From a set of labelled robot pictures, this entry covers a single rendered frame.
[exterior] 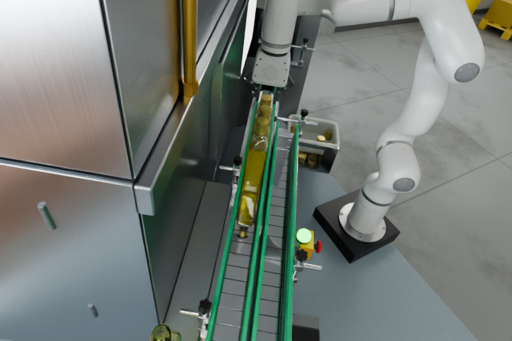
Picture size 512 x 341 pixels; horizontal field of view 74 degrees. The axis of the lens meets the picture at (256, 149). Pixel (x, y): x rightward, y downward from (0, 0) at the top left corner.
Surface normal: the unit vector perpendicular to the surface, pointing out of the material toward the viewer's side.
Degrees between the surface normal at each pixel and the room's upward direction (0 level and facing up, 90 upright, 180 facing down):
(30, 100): 90
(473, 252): 0
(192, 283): 0
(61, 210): 90
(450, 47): 66
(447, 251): 0
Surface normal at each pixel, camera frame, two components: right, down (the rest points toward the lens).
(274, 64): -0.10, 0.64
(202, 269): 0.12, -0.72
